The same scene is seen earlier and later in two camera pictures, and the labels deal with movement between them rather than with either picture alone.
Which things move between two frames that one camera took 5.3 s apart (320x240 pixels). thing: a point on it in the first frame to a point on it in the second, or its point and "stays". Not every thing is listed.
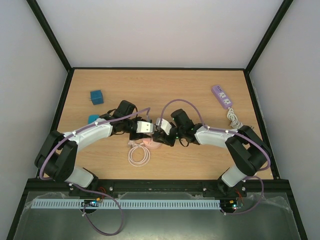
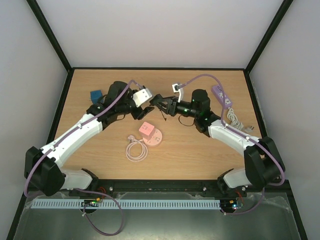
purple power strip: [222, 97] stays
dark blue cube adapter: [96, 97] stays
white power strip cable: [235, 123] stays
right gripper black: [163, 137] to [170, 107]
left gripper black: [141, 136] to [142, 113]
